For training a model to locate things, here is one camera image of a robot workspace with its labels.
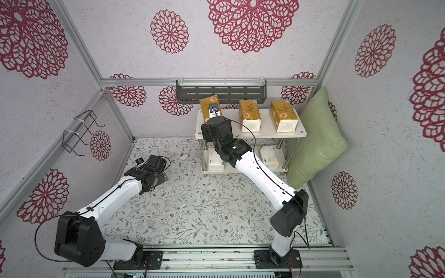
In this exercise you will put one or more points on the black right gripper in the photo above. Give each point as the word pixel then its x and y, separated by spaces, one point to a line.
pixel 215 123

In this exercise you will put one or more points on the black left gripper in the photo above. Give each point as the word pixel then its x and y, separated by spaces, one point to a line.
pixel 162 178

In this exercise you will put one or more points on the white tissue pack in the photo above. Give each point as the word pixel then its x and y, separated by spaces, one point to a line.
pixel 215 161
pixel 269 157

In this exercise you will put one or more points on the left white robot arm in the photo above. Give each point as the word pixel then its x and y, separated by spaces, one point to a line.
pixel 79 235

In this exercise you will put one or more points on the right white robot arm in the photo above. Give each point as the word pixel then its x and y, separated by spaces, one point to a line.
pixel 290 206

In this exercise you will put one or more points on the white two-tier shelf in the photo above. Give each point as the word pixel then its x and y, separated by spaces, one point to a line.
pixel 266 132

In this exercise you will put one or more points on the green pillow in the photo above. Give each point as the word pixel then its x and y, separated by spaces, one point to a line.
pixel 322 145

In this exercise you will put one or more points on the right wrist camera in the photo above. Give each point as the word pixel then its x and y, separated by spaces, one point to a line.
pixel 214 110

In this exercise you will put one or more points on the grey wall-mounted rack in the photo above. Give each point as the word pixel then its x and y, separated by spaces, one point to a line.
pixel 228 92

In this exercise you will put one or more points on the metal base rail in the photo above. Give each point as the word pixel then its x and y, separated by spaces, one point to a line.
pixel 223 262

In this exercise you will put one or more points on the black wire wall rack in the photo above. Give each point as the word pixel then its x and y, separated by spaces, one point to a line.
pixel 72 138

